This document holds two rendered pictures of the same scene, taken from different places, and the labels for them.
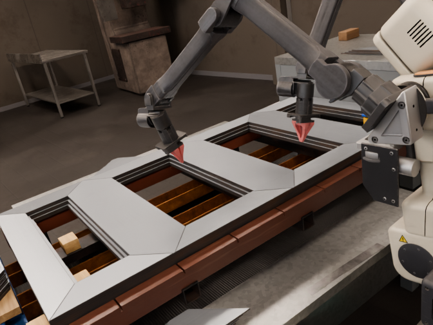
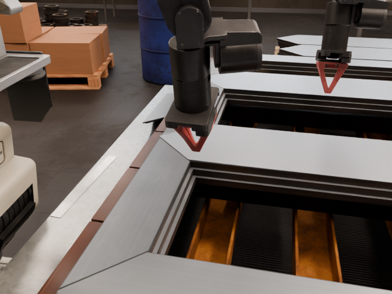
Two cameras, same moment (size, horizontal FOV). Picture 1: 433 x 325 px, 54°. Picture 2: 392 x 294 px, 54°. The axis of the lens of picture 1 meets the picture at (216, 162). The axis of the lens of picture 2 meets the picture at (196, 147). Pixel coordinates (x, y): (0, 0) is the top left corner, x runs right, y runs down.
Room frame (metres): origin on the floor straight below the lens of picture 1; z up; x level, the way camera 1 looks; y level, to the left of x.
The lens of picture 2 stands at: (1.78, -0.73, 1.24)
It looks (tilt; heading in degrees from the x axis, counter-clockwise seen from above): 28 degrees down; 134
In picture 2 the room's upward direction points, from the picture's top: straight up
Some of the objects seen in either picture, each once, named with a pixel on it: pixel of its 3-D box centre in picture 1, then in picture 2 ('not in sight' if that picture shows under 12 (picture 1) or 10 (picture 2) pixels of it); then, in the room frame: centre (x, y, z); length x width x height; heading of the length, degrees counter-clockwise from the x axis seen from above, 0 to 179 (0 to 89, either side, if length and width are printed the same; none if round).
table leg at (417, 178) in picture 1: (410, 226); not in sight; (1.58, -0.80, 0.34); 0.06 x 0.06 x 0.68; 32
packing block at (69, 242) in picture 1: (69, 242); not in sight; (1.21, 0.52, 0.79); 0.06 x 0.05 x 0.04; 32
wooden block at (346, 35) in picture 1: (348, 34); not in sight; (2.52, -0.91, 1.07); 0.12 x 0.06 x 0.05; 124
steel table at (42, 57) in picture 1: (52, 78); not in sight; (7.43, 2.50, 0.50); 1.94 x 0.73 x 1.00; 35
